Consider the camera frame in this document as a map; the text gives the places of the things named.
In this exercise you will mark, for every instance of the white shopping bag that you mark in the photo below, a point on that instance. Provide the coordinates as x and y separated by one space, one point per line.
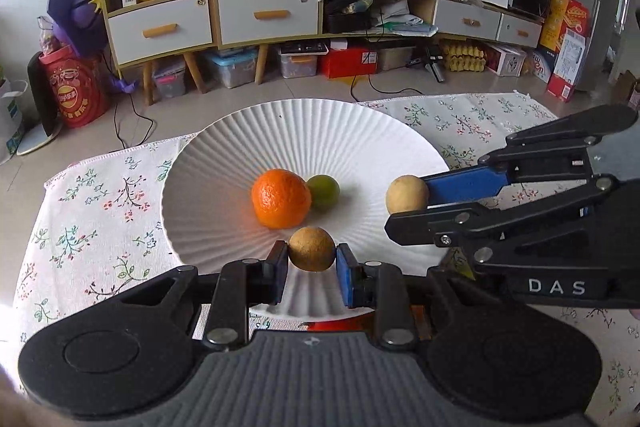
10 122

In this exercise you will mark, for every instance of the orange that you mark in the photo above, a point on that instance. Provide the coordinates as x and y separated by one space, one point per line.
280 199

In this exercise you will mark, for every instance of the brown kiwi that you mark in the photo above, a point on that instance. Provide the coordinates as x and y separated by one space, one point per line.
312 249

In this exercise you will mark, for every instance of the green lime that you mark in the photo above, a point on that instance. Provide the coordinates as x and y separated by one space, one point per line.
327 189

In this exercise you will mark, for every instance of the red box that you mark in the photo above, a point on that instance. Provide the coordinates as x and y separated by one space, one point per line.
347 63

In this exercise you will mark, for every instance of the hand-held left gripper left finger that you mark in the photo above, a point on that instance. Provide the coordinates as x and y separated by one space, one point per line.
277 272

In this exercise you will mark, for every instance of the red snack bucket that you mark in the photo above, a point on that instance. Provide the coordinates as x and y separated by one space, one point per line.
75 92

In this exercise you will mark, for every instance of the short wooden cabinet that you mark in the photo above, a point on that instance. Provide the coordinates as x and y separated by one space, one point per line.
261 62

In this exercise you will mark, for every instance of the black panel on white stand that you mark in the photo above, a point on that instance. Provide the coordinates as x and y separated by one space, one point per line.
42 107

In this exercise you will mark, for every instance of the white printed carton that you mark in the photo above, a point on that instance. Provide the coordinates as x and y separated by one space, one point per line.
507 61

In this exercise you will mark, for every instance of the small clear storage bin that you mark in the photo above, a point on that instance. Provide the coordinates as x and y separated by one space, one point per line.
170 82

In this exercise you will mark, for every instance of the purple hat plush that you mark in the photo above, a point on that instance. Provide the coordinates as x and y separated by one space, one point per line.
75 14

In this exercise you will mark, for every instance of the stack of egg trays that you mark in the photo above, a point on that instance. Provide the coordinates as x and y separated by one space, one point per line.
465 57

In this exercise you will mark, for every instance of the white ribbed plate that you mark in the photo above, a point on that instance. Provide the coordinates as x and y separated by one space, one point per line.
300 132

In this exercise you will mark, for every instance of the low wooden cabinet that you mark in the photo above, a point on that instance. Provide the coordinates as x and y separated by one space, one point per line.
422 9

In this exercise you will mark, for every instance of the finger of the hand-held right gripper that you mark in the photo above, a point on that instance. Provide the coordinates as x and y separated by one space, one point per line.
425 227
465 187

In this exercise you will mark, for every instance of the pale yellow round fruit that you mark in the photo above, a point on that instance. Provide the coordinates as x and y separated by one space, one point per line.
406 194

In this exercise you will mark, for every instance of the white drawer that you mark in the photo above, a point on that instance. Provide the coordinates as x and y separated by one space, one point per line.
150 14
530 32
250 2
450 19

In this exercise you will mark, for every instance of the blue and white carton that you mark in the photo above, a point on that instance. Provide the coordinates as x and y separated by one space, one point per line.
567 67

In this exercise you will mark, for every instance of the black tripod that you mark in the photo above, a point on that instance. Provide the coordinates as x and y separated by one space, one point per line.
432 59

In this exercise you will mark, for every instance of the red and yellow carton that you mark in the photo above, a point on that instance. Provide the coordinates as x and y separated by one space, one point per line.
565 19

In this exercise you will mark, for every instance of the clear bin with blue lid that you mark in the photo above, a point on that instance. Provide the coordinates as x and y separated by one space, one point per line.
232 69

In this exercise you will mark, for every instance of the floral tablecloth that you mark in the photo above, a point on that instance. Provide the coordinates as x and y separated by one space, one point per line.
100 207

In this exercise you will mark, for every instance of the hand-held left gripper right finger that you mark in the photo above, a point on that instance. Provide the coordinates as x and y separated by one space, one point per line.
350 277

